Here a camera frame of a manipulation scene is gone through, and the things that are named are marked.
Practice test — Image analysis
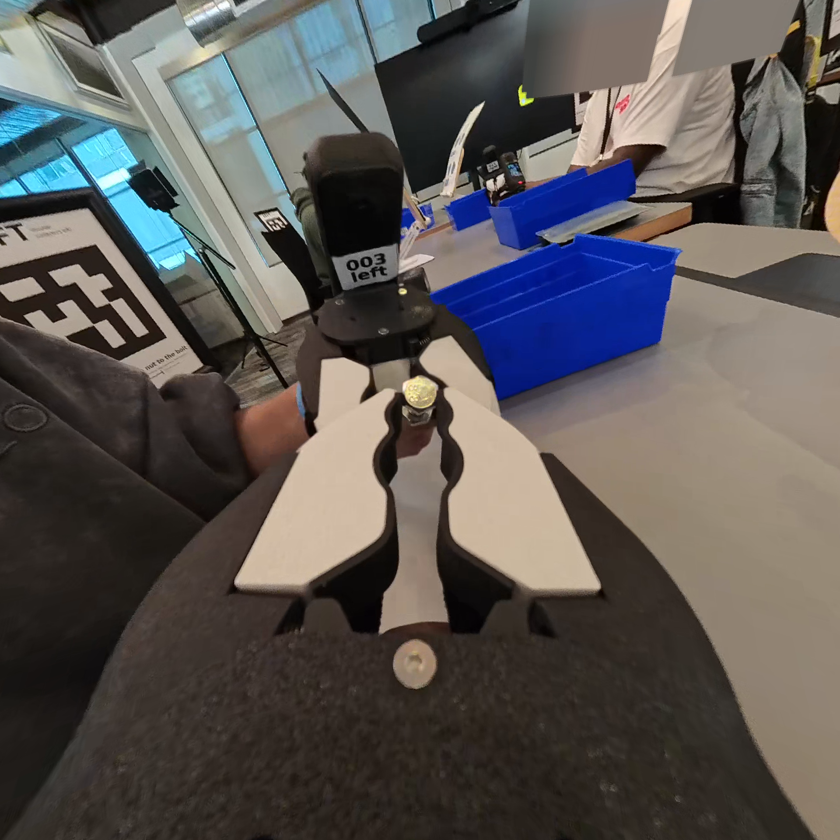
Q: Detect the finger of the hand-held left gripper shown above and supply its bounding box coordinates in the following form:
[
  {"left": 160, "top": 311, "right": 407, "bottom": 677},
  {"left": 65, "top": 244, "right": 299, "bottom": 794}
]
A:
[
  {"left": 418, "top": 336, "right": 502, "bottom": 418},
  {"left": 313, "top": 355, "right": 379, "bottom": 431}
]

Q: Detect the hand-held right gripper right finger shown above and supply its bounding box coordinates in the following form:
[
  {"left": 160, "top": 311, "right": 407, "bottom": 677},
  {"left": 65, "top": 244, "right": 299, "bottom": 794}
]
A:
[{"left": 420, "top": 389, "right": 602, "bottom": 620}]

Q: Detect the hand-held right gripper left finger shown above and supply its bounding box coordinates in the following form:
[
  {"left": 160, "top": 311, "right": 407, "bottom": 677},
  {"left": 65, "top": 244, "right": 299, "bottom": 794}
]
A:
[{"left": 234, "top": 389, "right": 418, "bottom": 620}]

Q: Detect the blue plastic bin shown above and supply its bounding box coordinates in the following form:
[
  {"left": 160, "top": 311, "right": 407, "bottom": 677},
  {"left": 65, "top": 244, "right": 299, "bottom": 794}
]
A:
[
  {"left": 493, "top": 263, "right": 681, "bottom": 401},
  {"left": 434, "top": 237, "right": 681, "bottom": 329},
  {"left": 444, "top": 191, "right": 493, "bottom": 232},
  {"left": 489, "top": 161, "right": 637, "bottom": 250}
]

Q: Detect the person's left forearm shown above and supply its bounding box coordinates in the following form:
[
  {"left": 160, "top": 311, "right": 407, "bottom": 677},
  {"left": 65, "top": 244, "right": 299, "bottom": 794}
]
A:
[{"left": 237, "top": 388, "right": 309, "bottom": 480}]

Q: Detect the grey desk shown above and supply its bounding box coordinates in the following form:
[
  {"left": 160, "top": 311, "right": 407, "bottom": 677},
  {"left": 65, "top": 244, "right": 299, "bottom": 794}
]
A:
[{"left": 420, "top": 217, "right": 840, "bottom": 840}]

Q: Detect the person's left hand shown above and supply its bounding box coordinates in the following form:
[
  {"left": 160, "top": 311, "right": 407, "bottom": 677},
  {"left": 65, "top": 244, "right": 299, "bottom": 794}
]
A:
[{"left": 390, "top": 420, "right": 437, "bottom": 462}]

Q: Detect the white document stand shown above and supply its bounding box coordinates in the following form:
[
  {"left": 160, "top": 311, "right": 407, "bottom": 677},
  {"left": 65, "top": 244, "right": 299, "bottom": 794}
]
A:
[{"left": 440, "top": 103, "right": 487, "bottom": 198}]

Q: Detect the black monitor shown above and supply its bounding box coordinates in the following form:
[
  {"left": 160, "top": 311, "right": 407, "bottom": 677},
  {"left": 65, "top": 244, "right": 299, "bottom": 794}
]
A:
[{"left": 376, "top": 0, "right": 585, "bottom": 191}]

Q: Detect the grey metal plate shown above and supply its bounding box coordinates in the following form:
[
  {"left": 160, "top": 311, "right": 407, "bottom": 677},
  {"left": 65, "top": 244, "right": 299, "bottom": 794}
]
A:
[{"left": 539, "top": 200, "right": 647, "bottom": 244}]

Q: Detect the black white marker board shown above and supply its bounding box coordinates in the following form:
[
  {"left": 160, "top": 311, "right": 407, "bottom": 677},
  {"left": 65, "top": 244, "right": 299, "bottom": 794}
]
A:
[{"left": 0, "top": 188, "right": 217, "bottom": 382}]

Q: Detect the denim jacket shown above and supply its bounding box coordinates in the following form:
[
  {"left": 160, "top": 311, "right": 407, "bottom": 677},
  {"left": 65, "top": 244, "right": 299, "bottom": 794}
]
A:
[{"left": 735, "top": 53, "right": 808, "bottom": 227}]

